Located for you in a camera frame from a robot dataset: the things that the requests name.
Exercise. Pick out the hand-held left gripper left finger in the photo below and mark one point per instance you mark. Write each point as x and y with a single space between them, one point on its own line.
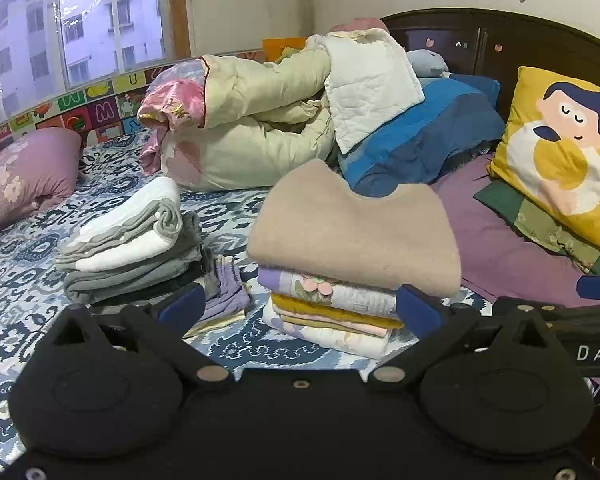
182 306

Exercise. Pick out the blue plush toy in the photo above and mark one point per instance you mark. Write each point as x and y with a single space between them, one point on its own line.
427 62

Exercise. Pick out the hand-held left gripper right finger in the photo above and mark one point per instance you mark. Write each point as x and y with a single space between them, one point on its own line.
420 306

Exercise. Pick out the stack of grey folded clothes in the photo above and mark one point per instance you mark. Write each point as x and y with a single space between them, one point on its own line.
130 240

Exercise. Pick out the beige fuzzy sweater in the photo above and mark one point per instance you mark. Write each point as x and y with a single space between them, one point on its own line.
340 225

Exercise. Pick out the stack of floral folded clothes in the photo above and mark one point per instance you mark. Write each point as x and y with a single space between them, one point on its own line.
330 320

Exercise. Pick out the blue blanket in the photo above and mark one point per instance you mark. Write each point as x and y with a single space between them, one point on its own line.
420 130

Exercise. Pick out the colourful alphabet foam panel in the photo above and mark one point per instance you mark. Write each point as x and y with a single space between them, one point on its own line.
105 110

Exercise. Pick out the bed with blue patterned sheet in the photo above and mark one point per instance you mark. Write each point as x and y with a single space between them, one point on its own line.
20 285

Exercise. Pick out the dark wooden headboard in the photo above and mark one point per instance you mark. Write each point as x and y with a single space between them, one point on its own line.
505 40

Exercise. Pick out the white quilted pad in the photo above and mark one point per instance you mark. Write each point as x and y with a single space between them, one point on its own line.
370 85

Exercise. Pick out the cream quilt with pink satin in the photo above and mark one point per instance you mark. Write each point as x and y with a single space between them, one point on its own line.
250 110

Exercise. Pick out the green floral pillow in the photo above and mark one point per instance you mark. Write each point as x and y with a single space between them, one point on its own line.
525 215

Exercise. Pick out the yellow cartoon pillow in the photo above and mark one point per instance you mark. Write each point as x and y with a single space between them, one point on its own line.
525 95

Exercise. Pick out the pink pillow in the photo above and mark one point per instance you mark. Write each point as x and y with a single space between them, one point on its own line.
360 24

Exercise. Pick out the purple sheet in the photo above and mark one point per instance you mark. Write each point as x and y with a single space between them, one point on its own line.
480 240

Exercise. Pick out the orange pillow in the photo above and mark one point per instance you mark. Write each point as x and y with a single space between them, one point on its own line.
280 46

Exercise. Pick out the purple floral pillow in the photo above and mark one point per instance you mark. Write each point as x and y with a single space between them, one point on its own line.
25 175

